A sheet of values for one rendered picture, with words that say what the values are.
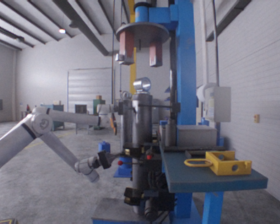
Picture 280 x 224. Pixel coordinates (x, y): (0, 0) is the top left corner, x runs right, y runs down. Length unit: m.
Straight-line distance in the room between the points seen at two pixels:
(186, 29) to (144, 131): 1.12
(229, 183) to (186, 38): 1.36
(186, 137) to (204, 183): 0.53
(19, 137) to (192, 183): 0.85
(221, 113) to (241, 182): 1.22
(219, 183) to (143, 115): 1.03
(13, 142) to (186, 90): 1.40
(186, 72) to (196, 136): 0.70
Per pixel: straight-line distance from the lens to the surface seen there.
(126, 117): 2.87
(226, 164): 0.72
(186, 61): 1.60
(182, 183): 0.64
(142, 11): 1.83
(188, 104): 1.54
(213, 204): 0.77
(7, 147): 0.94
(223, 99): 1.86
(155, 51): 1.76
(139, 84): 1.55
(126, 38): 1.58
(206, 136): 1.17
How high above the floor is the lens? 1.35
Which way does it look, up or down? 2 degrees down
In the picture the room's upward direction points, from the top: straight up
